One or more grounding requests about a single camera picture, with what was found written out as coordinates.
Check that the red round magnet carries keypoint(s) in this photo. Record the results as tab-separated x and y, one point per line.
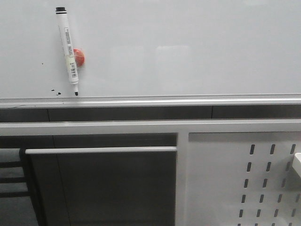
79	57

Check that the white whiteboard marker black tip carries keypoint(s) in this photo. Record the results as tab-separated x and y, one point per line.
65	35

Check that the large white whiteboard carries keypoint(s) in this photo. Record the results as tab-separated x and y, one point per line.
152	52

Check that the dark hanging flip panel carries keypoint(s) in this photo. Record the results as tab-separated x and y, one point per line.
121	186

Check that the white slotted pegboard panel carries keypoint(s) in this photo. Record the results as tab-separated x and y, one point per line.
243	179

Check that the white upper marker tray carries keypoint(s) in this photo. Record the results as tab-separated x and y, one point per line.
296	164

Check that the white whiteboard stand frame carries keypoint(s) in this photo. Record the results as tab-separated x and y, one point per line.
20	201

